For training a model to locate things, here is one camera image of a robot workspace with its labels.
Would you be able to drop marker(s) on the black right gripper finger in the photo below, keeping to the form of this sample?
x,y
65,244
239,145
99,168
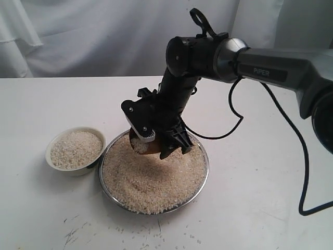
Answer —
x,y
181,136

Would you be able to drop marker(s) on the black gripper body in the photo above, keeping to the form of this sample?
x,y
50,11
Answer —
x,y
163,115

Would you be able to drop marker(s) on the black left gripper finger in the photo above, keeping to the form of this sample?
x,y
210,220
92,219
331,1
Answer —
x,y
167,146

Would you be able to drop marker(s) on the brown wooden cup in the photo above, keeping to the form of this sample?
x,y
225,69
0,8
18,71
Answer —
x,y
143,148

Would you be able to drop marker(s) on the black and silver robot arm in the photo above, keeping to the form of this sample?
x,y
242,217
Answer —
x,y
306,72

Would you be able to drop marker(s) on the rice heap in steel plate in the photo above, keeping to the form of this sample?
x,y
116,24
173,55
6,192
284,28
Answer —
x,y
156,182

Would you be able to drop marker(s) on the white ceramic bowl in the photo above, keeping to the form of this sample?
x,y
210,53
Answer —
x,y
85,169

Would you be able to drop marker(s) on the rice in white bowl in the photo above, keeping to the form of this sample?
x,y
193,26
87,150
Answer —
x,y
75,150

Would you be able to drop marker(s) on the large steel plate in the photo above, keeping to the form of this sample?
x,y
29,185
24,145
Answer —
x,y
109,192

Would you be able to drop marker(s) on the white backdrop cloth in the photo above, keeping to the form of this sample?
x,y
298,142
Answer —
x,y
129,38

